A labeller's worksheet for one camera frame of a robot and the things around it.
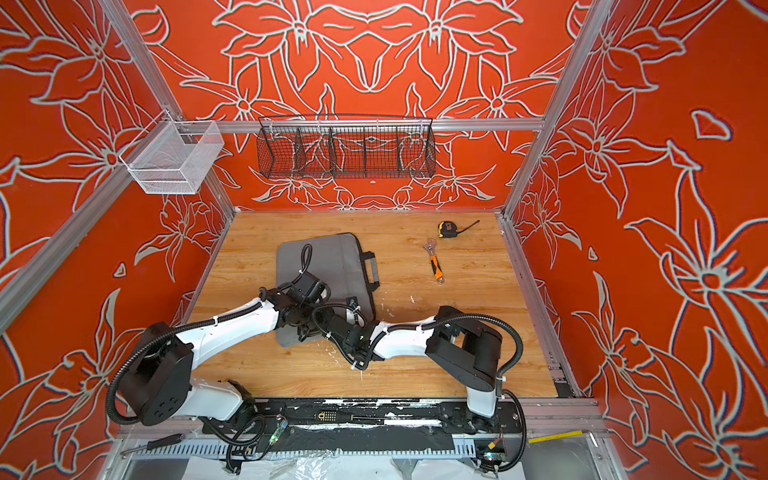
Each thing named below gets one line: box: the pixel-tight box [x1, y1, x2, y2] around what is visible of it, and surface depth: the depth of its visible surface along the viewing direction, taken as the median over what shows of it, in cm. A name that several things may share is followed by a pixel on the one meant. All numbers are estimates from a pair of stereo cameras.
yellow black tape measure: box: [438, 220, 481, 238], surface depth 112 cm
